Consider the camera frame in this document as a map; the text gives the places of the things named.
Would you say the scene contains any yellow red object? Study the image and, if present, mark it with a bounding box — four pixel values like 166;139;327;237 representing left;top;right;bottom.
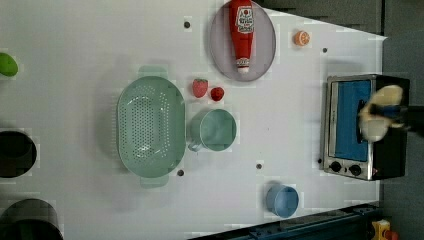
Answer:
372;219;399;240

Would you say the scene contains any pink plush strawberry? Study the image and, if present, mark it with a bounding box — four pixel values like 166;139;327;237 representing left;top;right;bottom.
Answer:
192;79;209;98

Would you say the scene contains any black toaster oven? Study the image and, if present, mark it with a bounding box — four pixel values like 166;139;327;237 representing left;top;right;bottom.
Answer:
323;74;410;181

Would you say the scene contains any green mug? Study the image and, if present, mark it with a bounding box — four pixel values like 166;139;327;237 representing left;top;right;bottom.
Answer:
188;109;237;152

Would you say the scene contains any blue cup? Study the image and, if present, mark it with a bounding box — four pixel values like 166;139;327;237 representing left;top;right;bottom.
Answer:
265;185;299;218

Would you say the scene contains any black round object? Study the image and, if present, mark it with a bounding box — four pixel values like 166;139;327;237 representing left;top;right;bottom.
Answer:
0;131;37;178

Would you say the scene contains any orange slice toy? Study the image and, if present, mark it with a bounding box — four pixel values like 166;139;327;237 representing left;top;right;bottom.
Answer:
294;31;310;46

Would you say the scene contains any green round toy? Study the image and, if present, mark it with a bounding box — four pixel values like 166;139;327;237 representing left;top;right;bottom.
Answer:
0;53;19;77

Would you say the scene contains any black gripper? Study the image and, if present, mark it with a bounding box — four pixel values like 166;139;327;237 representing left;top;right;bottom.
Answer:
371;105;424;135

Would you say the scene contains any red ketchup bottle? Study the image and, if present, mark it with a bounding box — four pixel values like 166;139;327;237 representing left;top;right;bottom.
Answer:
229;0;254;74

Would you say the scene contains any green colander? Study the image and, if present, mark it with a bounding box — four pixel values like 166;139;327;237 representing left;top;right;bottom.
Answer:
116;66;186;189

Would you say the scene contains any black cylinder lower left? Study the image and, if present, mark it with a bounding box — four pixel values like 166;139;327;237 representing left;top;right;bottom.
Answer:
0;198;64;240

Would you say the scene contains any yellow plush banana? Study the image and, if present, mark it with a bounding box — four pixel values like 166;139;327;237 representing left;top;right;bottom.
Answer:
358;85;404;142

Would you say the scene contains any red strawberry toy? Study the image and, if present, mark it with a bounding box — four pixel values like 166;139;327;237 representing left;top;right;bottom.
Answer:
210;87;225;102

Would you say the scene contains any black blue table frame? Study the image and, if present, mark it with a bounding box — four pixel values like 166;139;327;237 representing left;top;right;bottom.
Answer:
190;204;382;240

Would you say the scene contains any grey round plate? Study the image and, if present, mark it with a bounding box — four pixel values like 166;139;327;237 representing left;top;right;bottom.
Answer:
209;2;276;82

